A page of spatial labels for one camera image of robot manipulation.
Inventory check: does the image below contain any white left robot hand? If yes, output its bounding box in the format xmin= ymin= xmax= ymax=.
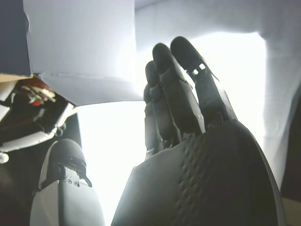
xmin=29 ymin=36 xmax=288 ymax=226

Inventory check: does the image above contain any brown bell-shaped toy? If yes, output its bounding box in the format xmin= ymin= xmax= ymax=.
xmin=14 ymin=78 xmax=57 ymax=107

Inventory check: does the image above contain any cardboard box with flaps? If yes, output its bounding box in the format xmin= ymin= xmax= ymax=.
xmin=0 ymin=0 xmax=145 ymax=108

